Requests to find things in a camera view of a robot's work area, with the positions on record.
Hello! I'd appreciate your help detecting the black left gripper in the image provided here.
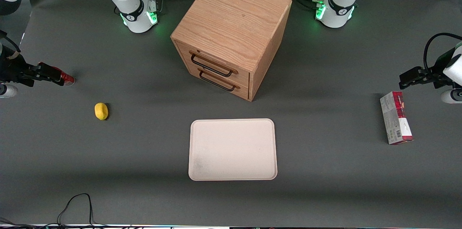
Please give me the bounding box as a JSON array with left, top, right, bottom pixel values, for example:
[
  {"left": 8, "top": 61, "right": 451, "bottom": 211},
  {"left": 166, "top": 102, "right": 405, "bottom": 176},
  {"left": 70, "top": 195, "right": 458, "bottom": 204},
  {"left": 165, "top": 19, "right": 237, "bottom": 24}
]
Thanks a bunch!
[{"left": 398, "top": 49, "right": 454, "bottom": 91}]

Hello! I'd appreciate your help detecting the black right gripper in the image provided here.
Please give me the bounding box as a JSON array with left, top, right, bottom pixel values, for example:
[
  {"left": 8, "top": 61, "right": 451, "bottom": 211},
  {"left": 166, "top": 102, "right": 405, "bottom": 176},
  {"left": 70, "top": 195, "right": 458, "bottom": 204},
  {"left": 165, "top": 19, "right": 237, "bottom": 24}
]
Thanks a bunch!
[{"left": 0, "top": 53, "right": 66, "bottom": 87}]

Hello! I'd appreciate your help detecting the red coke bottle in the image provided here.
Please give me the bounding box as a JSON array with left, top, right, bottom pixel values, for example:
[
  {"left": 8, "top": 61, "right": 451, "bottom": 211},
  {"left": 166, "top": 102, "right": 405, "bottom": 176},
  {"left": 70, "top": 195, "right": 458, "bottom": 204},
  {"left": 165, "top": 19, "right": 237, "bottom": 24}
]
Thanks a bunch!
[{"left": 38, "top": 62, "right": 76, "bottom": 87}]

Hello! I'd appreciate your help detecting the beige plastic tray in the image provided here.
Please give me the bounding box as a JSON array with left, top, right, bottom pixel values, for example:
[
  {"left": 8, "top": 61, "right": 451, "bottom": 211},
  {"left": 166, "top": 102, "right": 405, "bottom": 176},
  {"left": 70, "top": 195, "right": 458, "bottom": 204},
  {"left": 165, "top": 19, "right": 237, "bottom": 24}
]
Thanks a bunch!
[{"left": 188, "top": 118, "right": 278, "bottom": 181}]

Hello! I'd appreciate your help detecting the grey and red carton box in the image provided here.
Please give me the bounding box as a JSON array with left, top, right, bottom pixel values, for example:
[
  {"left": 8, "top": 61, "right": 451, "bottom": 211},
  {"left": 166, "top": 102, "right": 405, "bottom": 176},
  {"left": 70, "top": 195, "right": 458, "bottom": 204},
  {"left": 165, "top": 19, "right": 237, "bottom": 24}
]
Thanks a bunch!
[{"left": 380, "top": 91, "right": 414, "bottom": 145}]

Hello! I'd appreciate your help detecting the yellow lemon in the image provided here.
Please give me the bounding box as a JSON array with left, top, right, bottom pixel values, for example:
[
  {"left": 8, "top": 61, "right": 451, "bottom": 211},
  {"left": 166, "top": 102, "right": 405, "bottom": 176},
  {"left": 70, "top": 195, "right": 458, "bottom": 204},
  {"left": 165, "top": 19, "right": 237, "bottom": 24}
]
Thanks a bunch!
[{"left": 95, "top": 103, "right": 109, "bottom": 121}]

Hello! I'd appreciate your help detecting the wooden upper drawer front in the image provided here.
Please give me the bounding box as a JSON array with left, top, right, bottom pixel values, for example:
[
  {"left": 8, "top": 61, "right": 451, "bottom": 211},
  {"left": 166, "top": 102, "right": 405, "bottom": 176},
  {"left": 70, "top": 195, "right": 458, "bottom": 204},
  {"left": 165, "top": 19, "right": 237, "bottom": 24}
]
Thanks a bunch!
[{"left": 175, "top": 40, "right": 250, "bottom": 86}]

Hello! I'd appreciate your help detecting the wooden drawer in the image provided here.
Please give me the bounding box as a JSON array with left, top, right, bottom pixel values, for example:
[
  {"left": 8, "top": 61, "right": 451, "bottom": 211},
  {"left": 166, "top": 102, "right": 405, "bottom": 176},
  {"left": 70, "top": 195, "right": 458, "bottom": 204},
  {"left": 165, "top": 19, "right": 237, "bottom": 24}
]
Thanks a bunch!
[
  {"left": 183, "top": 64, "right": 250, "bottom": 100},
  {"left": 175, "top": 40, "right": 250, "bottom": 86}
]

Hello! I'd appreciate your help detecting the wooden lower drawer front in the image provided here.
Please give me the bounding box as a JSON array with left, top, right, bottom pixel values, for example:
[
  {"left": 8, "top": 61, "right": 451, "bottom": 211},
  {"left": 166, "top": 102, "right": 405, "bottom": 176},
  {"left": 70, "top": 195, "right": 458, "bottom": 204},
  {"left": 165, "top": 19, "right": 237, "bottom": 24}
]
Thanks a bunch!
[{"left": 183, "top": 64, "right": 250, "bottom": 100}]

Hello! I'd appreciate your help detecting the wooden drawer cabinet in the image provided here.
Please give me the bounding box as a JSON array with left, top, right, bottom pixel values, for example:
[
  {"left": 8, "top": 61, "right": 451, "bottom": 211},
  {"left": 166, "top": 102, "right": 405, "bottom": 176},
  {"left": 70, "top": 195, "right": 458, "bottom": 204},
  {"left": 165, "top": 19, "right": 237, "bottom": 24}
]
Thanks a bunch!
[{"left": 170, "top": 0, "right": 293, "bottom": 102}]

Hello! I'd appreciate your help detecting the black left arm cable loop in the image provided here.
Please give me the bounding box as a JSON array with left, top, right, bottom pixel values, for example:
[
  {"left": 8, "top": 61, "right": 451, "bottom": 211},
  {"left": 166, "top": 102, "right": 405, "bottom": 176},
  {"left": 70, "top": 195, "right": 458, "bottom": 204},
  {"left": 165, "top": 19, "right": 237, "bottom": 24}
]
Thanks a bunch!
[{"left": 423, "top": 33, "right": 462, "bottom": 75}]

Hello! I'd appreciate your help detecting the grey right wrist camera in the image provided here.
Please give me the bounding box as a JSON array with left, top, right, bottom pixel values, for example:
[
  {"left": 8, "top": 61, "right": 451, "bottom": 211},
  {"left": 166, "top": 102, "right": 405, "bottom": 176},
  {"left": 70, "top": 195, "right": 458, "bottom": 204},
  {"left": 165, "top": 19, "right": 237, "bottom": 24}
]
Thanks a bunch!
[{"left": 0, "top": 84, "right": 18, "bottom": 99}]

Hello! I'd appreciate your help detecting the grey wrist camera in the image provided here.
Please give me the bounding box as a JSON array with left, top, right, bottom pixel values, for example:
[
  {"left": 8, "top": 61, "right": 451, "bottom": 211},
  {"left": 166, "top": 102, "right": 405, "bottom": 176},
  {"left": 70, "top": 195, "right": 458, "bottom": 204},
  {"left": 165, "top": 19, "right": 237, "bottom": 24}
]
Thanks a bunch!
[
  {"left": 0, "top": 84, "right": 18, "bottom": 99},
  {"left": 440, "top": 89, "right": 462, "bottom": 104}
]

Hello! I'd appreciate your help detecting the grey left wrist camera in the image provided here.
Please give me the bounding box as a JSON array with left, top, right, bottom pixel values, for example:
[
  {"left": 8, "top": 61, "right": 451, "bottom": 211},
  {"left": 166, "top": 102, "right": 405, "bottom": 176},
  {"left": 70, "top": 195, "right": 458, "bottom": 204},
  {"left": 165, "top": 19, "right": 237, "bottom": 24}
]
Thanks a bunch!
[{"left": 440, "top": 89, "right": 462, "bottom": 104}]

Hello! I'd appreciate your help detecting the black cable at table edge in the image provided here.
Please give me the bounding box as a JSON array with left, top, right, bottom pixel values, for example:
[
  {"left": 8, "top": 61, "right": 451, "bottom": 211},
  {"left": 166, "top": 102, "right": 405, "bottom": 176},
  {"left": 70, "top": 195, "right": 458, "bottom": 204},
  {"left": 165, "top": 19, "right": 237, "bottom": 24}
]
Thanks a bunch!
[{"left": 0, "top": 193, "right": 145, "bottom": 229}]

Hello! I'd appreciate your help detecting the black upper drawer handle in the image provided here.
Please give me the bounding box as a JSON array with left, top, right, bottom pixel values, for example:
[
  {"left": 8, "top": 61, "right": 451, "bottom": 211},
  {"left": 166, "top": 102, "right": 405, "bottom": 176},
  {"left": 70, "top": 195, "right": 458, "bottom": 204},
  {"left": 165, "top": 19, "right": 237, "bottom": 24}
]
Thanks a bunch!
[{"left": 189, "top": 51, "right": 239, "bottom": 77}]

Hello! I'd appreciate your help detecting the black drawer handle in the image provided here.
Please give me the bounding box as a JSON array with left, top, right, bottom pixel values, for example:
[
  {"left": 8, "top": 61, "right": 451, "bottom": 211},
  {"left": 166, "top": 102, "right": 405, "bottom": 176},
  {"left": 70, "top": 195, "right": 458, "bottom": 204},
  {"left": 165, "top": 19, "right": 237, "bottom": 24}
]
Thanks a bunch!
[
  {"left": 189, "top": 51, "right": 239, "bottom": 77},
  {"left": 198, "top": 68, "right": 241, "bottom": 92}
]

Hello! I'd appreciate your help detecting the black lower drawer handle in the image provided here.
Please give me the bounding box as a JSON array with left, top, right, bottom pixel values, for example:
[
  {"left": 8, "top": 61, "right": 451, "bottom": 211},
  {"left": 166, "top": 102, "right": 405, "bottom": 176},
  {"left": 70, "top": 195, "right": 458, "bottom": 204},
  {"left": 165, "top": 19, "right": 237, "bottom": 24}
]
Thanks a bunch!
[{"left": 198, "top": 68, "right": 241, "bottom": 92}]

